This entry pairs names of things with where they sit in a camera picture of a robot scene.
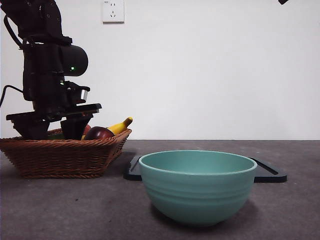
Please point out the white wall socket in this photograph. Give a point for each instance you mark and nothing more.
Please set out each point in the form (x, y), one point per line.
(113, 12)

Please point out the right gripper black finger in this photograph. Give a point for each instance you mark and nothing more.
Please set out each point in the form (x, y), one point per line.
(283, 1)

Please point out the green avocado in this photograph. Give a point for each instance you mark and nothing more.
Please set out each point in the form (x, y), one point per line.
(56, 137)

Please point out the yellow banana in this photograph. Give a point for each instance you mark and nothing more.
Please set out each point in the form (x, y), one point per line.
(120, 126)

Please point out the black rectangular tray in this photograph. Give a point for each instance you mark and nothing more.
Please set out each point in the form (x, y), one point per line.
(266, 178)

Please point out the dark red plum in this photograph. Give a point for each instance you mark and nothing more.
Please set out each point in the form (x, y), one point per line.
(100, 133)

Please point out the teal ceramic bowl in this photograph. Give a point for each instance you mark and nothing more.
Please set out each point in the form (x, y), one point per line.
(197, 197)

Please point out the red apple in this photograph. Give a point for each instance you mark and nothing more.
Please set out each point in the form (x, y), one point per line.
(87, 129)

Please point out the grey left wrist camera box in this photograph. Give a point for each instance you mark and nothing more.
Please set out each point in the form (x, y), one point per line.
(84, 95)

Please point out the brown wicker basket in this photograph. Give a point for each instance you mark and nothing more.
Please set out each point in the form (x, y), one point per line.
(57, 160)

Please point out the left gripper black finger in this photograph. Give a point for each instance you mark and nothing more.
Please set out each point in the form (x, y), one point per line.
(32, 130)
(73, 128)

